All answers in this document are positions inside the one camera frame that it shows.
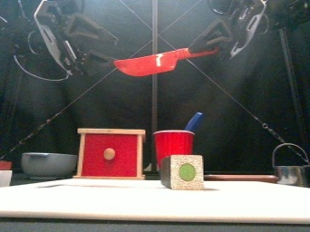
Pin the red toy knife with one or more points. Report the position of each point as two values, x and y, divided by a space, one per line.
140 65

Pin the toy sushi roll green centre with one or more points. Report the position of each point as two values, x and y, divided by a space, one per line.
183 172

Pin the red and white toy sushi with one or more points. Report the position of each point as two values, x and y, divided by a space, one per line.
4 173

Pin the blue plastic utensil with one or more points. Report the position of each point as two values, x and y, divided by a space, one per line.
195 121

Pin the wooden box red front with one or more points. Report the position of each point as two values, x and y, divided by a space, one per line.
108 158

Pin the red plastic cup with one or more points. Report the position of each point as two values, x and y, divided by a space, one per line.
173 145

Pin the grey bowl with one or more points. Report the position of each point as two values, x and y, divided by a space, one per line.
48 164

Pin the brown wooden tray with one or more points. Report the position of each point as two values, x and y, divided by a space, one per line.
242 178

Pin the white cutting board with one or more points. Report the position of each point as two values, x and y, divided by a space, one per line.
152 202

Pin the grey vertical frame pole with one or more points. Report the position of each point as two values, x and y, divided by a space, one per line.
153 99

